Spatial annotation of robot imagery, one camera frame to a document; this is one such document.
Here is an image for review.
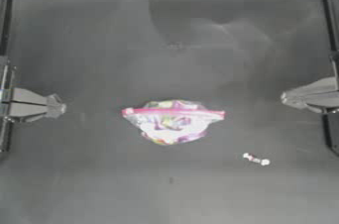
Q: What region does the white candy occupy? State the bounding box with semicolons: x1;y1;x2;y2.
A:
242;152;271;167

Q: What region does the clear bag with pink zip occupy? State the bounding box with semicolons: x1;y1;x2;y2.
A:
120;99;227;146

